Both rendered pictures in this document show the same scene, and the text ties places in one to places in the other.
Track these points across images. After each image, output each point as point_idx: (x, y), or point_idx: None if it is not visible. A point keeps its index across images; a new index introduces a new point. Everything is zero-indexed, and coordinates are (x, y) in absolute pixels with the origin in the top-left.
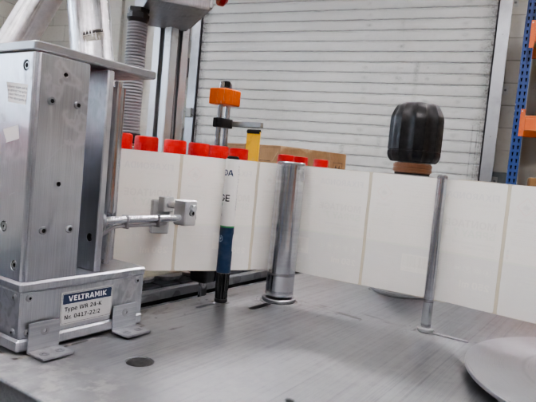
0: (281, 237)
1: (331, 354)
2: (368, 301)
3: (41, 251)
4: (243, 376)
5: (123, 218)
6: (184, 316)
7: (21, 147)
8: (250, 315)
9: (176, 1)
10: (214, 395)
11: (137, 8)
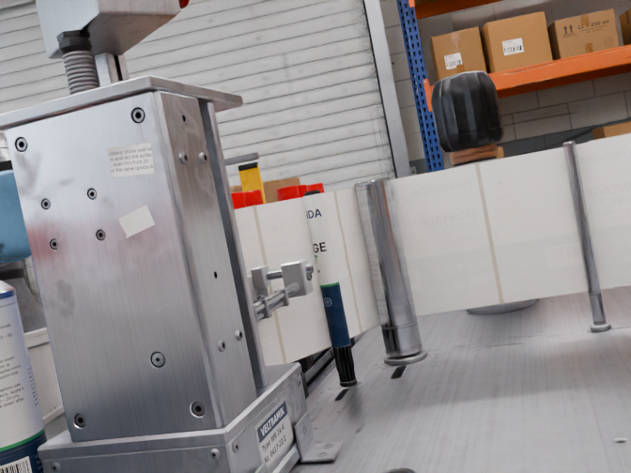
0: (392, 277)
1: (565, 384)
2: (493, 326)
3: (226, 376)
4: (531, 440)
5: (262, 305)
6: (343, 413)
7: (164, 235)
8: (409, 384)
9: (135, 10)
10: (544, 469)
11: (74, 33)
